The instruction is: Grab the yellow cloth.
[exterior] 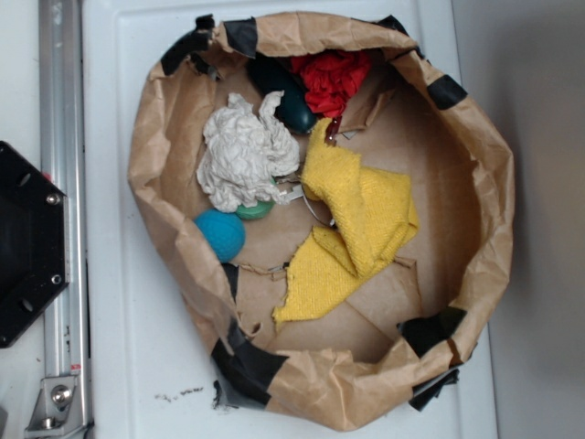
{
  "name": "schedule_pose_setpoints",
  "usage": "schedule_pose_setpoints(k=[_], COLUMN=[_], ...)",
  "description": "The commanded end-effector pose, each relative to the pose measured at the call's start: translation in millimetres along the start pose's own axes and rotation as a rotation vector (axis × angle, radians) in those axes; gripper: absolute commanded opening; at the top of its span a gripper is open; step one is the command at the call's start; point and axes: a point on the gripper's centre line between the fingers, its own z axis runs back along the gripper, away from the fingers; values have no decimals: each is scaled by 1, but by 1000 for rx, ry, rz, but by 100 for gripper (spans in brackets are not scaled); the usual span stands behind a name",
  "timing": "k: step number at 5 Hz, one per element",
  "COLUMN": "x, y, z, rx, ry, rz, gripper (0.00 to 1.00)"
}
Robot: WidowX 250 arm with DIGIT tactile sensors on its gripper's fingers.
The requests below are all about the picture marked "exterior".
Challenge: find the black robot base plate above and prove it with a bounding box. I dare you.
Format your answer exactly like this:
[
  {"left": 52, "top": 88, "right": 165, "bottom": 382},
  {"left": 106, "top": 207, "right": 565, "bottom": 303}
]
[{"left": 1, "top": 142, "right": 69, "bottom": 348}]

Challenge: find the white tray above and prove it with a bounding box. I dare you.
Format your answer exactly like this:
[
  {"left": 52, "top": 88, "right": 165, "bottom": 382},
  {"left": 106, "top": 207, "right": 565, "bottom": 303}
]
[{"left": 80, "top": 0, "right": 500, "bottom": 439}]

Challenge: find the crumpled red cloth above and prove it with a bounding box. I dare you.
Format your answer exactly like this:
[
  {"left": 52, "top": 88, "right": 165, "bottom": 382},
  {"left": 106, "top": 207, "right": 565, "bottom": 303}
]
[{"left": 290, "top": 50, "right": 372, "bottom": 118}]

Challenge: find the yellow cloth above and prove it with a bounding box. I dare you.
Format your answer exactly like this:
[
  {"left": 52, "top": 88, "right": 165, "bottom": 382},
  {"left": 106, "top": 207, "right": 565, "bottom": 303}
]
[{"left": 272, "top": 118, "right": 419, "bottom": 325}]

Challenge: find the green ball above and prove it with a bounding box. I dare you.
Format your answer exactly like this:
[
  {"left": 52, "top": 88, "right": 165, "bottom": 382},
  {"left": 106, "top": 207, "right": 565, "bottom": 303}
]
[{"left": 235, "top": 199, "right": 275, "bottom": 220}]

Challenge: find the metal corner bracket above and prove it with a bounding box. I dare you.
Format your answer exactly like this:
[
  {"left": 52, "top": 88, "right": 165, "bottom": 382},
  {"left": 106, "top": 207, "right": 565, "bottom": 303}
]
[{"left": 24, "top": 375, "right": 87, "bottom": 438}]

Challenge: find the crumpled white cloth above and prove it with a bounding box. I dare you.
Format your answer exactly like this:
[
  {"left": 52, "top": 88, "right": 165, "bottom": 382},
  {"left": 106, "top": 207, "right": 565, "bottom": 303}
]
[{"left": 197, "top": 91, "right": 300, "bottom": 213}]

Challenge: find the dark green oval object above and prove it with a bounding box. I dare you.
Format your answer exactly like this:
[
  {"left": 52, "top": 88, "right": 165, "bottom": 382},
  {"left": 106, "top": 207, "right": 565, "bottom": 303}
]
[{"left": 247, "top": 55, "right": 316, "bottom": 134}]

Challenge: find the brown paper bag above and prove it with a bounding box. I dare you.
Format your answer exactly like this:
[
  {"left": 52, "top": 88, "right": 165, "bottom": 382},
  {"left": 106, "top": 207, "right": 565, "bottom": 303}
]
[{"left": 128, "top": 12, "right": 515, "bottom": 432}]

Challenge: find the aluminium rail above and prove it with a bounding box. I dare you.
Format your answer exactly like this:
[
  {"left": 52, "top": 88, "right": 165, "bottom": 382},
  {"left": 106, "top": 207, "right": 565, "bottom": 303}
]
[{"left": 37, "top": 0, "right": 92, "bottom": 390}]

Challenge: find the blue ball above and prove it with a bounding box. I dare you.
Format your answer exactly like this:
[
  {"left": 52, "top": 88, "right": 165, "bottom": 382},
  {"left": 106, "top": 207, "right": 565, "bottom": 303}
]
[{"left": 194, "top": 209, "right": 246, "bottom": 262}]

